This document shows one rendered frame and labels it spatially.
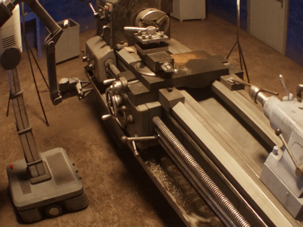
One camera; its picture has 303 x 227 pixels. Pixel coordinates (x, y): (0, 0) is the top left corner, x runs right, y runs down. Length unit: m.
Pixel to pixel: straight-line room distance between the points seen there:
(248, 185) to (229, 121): 0.67
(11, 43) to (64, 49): 2.89
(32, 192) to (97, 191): 0.63
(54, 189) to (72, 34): 2.80
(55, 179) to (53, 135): 0.95
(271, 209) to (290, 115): 0.42
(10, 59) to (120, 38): 1.18
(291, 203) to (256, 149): 0.62
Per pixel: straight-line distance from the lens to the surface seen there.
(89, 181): 2.63
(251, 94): 1.54
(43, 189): 2.27
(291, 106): 1.41
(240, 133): 1.91
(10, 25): 1.73
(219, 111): 2.06
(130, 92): 1.97
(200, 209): 1.88
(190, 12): 6.19
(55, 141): 3.10
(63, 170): 2.38
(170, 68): 1.87
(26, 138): 2.12
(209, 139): 1.64
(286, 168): 1.34
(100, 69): 2.70
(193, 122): 1.75
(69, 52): 4.63
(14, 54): 1.79
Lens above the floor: 1.85
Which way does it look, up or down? 35 degrees down
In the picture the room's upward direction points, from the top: straight up
